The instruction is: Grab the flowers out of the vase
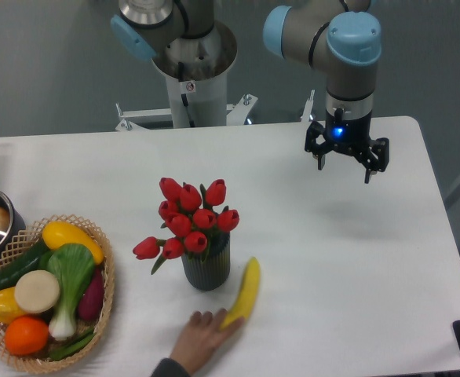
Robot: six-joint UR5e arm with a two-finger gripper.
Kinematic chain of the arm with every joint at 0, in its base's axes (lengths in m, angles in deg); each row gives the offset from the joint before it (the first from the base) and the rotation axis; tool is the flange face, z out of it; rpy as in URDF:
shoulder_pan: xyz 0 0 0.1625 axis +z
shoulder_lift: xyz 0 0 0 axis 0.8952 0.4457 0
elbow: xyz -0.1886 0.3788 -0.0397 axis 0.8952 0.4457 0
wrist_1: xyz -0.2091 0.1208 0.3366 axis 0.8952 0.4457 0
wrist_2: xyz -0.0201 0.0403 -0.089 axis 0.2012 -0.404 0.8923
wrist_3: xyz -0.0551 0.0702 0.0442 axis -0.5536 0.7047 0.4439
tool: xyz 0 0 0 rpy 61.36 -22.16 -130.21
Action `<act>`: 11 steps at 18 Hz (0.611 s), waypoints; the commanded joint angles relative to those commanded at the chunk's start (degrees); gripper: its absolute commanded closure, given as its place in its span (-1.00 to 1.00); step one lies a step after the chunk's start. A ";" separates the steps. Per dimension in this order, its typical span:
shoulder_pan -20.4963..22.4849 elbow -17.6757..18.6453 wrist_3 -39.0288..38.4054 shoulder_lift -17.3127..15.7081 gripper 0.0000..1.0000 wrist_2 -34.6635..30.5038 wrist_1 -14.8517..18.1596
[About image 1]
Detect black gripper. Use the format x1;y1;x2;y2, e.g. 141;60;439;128
305;112;389;184

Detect red tulip bouquet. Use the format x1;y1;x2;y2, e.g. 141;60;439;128
133;178;240;274

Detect yellow banana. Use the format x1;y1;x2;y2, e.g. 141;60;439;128
220;257;261;330

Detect dark grey ribbed vase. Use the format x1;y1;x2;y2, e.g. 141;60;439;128
181;233;231;291

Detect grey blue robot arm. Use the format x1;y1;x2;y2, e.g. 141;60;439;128
110;1;389;177

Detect grey sleeved forearm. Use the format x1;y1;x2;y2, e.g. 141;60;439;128
151;358;191;377

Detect person's hand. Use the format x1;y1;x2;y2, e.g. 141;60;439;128
169;309;246;375

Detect green bok choy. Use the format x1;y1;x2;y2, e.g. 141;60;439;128
47;243;95;341

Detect purple sweet potato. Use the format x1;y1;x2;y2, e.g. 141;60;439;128
78;269;104;321

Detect yellow squash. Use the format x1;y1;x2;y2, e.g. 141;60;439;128
42;221;104;265

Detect woven wicker basket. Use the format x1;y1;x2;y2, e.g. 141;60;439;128
0;214;115;374

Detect beige round disc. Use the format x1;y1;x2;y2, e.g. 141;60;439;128
14;270;60;314

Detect green bean pods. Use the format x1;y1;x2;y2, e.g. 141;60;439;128
49;328;95;361

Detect green cucumber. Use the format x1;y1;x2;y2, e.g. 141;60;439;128
0;240;49;291

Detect orange fruit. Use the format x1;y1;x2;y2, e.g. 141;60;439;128
4;316;49;356

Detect yellow bell pepper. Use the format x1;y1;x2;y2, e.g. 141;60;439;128
0;287;27;324

